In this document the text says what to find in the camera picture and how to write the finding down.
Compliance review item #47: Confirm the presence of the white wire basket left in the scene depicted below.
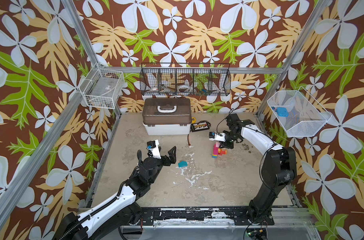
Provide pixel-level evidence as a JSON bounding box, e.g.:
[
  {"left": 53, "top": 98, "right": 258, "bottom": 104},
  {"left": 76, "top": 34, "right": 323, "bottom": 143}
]
[{"left": 80, "top": 68, "right": 125, "bottom": 109}]

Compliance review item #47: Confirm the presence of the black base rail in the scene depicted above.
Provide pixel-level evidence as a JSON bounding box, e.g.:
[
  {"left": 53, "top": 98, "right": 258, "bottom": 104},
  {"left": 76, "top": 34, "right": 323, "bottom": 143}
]
[{"left": 141, "top": 206, "right": 275, "bottom": 226}]

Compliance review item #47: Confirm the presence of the magenta rectangular block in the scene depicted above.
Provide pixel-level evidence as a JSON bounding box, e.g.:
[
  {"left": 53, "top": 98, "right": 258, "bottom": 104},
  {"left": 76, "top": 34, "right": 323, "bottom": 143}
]
[{"left": 213, "top": 146, "right": 218, "bottom": 156}]

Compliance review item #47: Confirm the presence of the black wire basket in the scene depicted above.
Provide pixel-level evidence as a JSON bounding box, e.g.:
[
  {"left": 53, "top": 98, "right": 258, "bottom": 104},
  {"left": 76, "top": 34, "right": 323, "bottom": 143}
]
[{"left": 139, "top": 63, "right": 232, "bottom": 96}]

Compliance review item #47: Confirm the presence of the teal arch block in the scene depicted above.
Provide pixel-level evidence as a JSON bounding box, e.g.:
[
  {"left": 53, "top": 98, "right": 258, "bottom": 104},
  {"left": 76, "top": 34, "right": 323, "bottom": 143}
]
[{"left": 178, "top": 161, "right": 188, "bottom": 168}]

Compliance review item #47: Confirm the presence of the orange supermarket block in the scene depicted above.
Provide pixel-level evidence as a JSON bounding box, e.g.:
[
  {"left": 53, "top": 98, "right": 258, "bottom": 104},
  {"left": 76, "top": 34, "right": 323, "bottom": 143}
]
[{"left": 218, "top": 149, "right": 227, "bottom": 155}]

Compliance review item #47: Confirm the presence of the blue object in basket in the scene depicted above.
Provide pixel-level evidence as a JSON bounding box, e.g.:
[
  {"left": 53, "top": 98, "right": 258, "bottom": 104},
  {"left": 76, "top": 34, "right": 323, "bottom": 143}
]
[{"left": 276, "top": 107, "right": 289, "bottom": 118}]

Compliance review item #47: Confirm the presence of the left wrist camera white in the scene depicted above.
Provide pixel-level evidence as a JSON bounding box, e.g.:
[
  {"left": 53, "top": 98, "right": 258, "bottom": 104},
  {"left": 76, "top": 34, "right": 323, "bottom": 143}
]
[{"left": 147, "top": 140, "right": 161, "bottom": 159}]

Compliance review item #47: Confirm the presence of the white wire basket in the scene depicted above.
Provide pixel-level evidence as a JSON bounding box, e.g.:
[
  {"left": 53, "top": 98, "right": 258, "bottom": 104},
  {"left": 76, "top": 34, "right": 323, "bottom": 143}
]
[
  {"left": 267, "top": 87, "right": 332, "bottom": 138},
  {"left": 80, "top": 68, "right": 125, "bottom": 109}
]

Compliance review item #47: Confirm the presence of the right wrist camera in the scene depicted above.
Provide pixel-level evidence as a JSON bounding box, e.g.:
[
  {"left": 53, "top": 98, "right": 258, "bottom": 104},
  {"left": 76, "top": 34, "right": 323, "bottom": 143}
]
[{"left": 209, "top": 132, "right": 226, "bottom": 142}]

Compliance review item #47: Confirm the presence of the white box brown lid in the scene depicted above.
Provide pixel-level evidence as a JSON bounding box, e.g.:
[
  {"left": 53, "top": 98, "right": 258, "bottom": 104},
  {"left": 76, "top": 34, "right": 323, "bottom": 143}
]
[{"left": 142, "top": 98, "right": 192, "bottom": 136}]

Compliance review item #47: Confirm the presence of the white wire basket right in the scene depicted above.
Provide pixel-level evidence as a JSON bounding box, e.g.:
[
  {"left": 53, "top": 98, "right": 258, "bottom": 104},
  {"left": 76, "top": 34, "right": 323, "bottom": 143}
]
[{"left": 267, "top": 87, "right": 332, "bottom": 138}]

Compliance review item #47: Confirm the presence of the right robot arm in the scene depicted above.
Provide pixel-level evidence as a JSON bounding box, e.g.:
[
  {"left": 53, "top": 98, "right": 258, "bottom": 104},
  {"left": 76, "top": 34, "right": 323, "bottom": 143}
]
[{"left": 219, "top": 114, "right": 297, "bottom": 224}]

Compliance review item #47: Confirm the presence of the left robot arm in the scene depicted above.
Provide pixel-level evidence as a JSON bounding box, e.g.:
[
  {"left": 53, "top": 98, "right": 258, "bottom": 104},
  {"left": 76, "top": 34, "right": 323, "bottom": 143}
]
[{"left": 53, "top": 141, "right": 177, "bottom": 240}]

